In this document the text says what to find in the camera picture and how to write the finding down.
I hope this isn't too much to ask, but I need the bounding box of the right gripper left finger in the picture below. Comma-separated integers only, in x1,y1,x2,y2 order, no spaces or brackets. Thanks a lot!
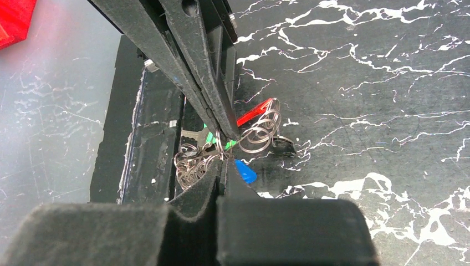
1,160,222,265

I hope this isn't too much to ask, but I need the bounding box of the metal key organizer ring red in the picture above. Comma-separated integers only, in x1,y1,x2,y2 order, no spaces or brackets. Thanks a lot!
173,98,297,190

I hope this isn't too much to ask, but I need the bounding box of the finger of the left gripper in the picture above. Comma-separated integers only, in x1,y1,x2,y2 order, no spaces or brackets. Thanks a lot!
90,0,220,132
160,1,239,140

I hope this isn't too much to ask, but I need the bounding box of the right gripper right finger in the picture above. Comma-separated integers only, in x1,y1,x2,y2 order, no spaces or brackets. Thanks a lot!
216,160,380,265

